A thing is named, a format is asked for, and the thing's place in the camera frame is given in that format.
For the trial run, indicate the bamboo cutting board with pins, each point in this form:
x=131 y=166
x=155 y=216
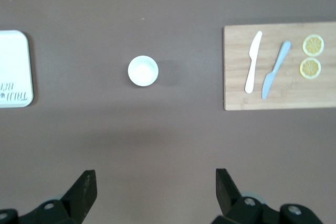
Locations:
x=236 y=77

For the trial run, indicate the white tray with bear print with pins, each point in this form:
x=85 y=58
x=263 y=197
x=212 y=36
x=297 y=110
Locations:
x=14 y=64

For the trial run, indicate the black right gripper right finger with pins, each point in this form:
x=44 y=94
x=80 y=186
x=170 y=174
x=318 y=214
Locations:
x=231 y=200

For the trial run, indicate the yellow lemon slice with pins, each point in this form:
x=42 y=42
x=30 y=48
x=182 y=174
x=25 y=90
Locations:
x=310 y=68
x=313 y=45

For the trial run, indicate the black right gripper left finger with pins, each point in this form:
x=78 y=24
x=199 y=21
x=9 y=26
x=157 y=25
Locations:
x=76 y=197

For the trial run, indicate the white plastic knife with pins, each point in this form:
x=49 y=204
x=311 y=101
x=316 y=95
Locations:
x=253 y=61

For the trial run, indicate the grey plastic knife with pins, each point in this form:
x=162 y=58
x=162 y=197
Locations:
x=277 y=66

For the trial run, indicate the white plastic cup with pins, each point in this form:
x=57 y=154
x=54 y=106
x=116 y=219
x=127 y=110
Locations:
x=143 y=70

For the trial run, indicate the brown table cover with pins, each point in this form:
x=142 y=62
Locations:
x=168 y=134

